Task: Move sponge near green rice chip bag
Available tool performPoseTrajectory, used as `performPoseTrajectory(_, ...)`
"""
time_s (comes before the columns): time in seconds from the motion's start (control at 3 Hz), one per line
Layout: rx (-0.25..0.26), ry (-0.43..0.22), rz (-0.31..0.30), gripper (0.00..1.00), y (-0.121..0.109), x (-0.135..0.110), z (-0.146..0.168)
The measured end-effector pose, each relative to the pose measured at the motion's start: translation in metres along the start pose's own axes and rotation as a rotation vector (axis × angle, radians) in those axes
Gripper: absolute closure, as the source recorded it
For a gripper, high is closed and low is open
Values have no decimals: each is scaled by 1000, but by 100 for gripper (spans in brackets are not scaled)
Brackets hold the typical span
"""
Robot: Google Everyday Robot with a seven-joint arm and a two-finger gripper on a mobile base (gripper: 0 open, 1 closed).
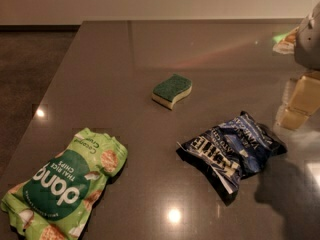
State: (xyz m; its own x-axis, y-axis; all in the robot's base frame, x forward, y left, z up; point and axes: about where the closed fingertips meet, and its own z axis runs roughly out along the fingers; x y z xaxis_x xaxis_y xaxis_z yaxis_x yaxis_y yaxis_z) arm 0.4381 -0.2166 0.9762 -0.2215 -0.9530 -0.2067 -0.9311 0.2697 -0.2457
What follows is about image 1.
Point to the blue kettle chip bag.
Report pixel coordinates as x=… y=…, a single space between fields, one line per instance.
x=232 y=151

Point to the green and yellow sponge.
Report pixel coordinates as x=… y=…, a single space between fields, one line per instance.
x=172 y=90

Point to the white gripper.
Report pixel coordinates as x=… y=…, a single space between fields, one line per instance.
x=308 y=45

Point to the green rice chip bag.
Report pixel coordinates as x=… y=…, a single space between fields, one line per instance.
x=56 y=203

